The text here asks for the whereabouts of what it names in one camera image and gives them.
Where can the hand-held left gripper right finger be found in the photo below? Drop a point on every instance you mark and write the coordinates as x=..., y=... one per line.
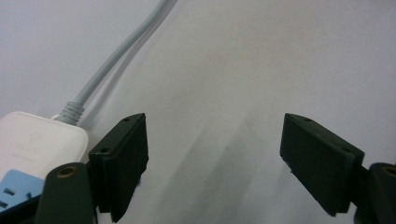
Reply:
x=317, y=161

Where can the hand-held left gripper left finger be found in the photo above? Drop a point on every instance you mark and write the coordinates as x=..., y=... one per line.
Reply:
x=121, y=161

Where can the white power strip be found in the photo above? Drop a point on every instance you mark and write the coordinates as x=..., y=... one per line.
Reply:
x=31, y=149

